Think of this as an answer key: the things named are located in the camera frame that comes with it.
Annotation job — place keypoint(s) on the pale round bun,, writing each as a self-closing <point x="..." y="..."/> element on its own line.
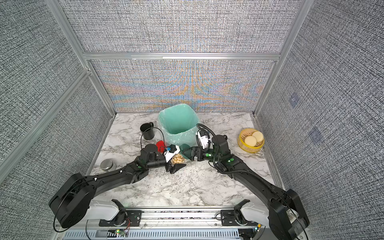
<point x="250" y="141"/>
<point x="258" y="136"/>

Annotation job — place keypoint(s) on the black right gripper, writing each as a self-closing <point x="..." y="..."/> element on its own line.
<point x="193" y="153"/>

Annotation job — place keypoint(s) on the pale round bun, front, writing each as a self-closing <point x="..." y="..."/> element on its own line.
<point x="250" y="141"/>

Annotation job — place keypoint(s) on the aluminium front rail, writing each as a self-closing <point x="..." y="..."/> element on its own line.
<point x="179" y="223"/>

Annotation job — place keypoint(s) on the yellow bamboo steamer basket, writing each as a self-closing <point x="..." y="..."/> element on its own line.
<point x="248" y="132"/>

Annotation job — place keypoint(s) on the black mug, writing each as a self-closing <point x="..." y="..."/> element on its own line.
<point x="147" y="131"/>

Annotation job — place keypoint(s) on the small silver lid jar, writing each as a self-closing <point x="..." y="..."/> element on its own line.
<point x="108" y="165"/>

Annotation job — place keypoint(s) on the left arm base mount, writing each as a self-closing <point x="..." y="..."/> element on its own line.
<point x="130" y="218"/>

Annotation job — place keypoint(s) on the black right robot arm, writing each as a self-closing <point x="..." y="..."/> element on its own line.
<point x="287" y="216"/>

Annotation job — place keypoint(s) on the red lid peanut jar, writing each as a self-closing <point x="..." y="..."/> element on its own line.
<point x="161" y="146"/>

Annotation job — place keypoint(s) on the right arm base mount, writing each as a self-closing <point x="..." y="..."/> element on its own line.
<point x="232" y="218"/>

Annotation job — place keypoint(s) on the green lid peanut jar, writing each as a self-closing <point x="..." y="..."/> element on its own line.
<point x="178" y="159"/>

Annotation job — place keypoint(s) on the pale round bun, rear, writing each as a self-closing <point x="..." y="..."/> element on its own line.
<point x="258" y="136"/>

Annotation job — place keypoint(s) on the green jar lid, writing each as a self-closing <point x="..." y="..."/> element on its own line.
<point x="184" y="148"/>

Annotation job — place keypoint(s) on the green trash bin with liner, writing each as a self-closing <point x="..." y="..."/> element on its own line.
<point x="178" y="123"/>

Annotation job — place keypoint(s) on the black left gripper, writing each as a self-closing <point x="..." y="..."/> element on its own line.
<point x="176" y="167"/>

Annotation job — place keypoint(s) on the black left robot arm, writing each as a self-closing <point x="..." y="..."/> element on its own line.
<point x="74" y="200"/>

